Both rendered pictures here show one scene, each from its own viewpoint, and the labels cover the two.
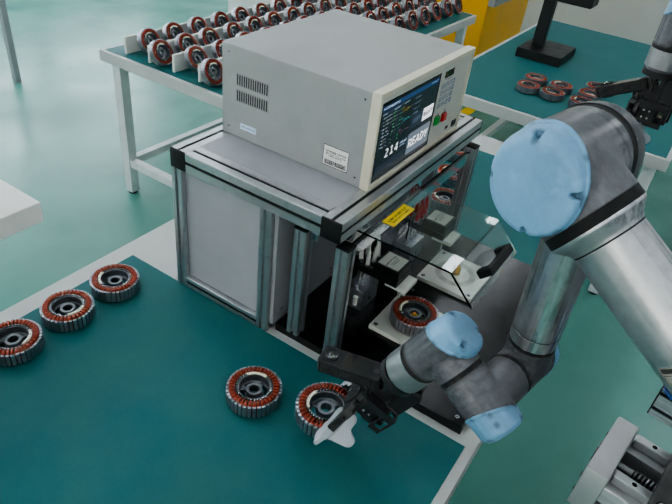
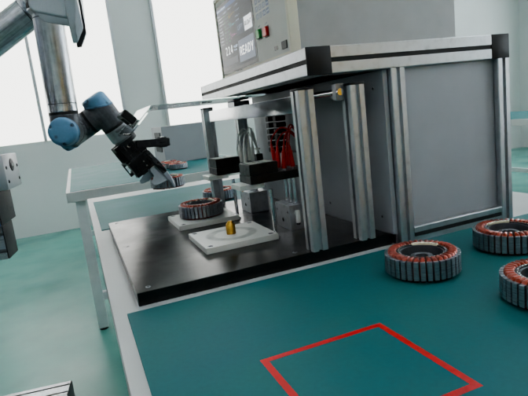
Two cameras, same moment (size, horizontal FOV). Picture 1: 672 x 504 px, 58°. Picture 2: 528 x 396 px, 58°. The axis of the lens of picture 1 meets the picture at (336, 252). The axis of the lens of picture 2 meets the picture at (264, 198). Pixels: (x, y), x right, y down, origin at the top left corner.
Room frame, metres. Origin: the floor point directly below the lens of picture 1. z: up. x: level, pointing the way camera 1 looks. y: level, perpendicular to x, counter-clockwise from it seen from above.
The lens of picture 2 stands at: (1.95, -1.01, 1.02)
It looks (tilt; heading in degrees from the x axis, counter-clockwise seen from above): 10 degrees down; 130
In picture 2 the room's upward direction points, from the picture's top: 7 degrees counter-clockwise
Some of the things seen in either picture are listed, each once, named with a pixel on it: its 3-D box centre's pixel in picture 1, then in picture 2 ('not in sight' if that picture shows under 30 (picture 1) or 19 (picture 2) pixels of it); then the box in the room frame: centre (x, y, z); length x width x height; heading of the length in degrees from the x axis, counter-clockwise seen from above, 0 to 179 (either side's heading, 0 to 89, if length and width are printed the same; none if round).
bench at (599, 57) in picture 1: (569, 133); not in sight; (3.34, -1.25, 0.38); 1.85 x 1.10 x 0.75; 151
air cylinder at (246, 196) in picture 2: (361, 290); (254, 199); (1.14, -0.07, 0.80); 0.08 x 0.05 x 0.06; 151
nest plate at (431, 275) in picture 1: (454, 275); (231, 236); (1.28, -0.32, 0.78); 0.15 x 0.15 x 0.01; 61
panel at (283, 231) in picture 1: (355, 211); (306, 149); (1.30, -0.04, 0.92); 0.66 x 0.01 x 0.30; 151
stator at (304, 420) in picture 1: (325, 409); (167, 181); (0.73, -0.02, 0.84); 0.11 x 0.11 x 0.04
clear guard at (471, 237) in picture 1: (426, 235); (188, 115); (1.05, -0.18, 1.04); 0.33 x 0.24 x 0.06; 61
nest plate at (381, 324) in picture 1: (411, 323); (202, 218); (1.07, -0.20, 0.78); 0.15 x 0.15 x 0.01; 61
